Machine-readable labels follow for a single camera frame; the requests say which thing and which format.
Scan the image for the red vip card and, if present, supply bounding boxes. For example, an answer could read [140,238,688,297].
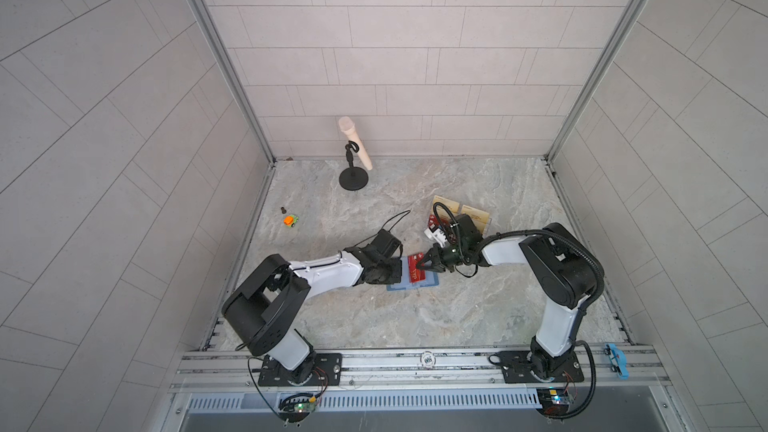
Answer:
[428,214,443,233]
[407,253,426,284]

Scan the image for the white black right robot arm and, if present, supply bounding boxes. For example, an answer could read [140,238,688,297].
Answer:
[416,217,605,383]

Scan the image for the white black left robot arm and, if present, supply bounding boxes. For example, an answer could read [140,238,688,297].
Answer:
[222,229,403,385]

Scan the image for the clear acrylic card tray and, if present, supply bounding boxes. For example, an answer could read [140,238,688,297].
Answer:
[430,202,472,236]

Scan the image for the black microphone stand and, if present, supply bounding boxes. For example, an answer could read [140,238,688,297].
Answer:
[339,141,369,191]

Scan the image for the green orange toy truck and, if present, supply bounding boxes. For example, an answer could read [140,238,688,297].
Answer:
[283,214,299,227]

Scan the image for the cream microphone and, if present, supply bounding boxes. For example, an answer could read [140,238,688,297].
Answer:
[338,116,373,171]

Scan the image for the left green circuit board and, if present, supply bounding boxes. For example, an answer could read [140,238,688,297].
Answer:
[278,393,319,423]

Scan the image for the green circuit board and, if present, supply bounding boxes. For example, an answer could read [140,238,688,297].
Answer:
[278,393,319,423]
[536,388,573,417]

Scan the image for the right green circuit board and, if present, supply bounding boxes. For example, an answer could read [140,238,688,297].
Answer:
[536,388,573,417]

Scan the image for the blue clip on rail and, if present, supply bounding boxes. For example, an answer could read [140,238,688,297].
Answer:
[604,343,630,380]

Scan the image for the aluminium mounting rail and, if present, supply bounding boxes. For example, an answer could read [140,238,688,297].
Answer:
[170,344,670,394]

